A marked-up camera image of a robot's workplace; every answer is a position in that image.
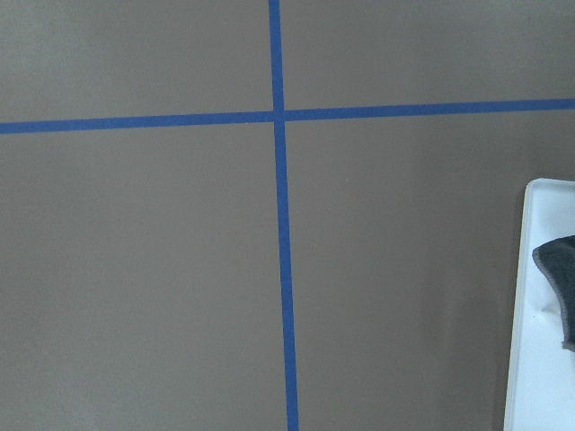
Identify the grey wiping cloth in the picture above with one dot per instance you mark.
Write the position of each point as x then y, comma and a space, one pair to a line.
555, 260

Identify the white rectangular tray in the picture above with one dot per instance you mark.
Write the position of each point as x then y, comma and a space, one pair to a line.
540, 390

